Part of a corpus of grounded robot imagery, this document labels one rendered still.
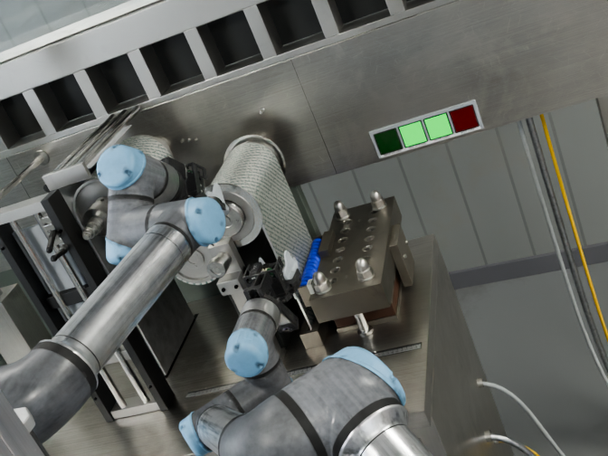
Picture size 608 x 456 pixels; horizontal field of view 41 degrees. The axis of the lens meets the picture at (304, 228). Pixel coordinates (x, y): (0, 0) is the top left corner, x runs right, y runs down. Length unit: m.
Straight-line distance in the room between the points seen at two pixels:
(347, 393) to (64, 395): 0.36
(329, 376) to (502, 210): 2.30
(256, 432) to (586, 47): 1.12
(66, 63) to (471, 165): 1.76
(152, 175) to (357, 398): 0.53
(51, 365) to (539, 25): 1.23
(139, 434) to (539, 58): 1.18
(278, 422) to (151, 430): 0.76
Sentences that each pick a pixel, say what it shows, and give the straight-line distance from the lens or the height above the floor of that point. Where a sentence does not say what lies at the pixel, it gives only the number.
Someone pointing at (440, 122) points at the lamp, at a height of 1.19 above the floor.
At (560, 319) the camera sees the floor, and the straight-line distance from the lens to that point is 3.18.
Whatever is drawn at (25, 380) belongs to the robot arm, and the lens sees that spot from 1.05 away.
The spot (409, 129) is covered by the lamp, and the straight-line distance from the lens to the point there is 1.89.
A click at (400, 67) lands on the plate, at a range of 1.84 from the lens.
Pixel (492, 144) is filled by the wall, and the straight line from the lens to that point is 3.22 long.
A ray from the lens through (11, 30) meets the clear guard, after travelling 2.05.
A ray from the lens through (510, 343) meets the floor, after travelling 3.13.
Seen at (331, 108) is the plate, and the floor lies 1.30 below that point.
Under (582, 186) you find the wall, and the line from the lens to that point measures 3.30.
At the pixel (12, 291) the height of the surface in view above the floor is 1.17.
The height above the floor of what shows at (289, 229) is 1.12.
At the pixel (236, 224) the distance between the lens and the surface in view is 1.66.
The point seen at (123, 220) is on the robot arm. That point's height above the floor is 1.43.
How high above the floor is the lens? 1.83
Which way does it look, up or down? 23 degrees down
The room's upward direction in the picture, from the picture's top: 23 degrees counter-clockwise
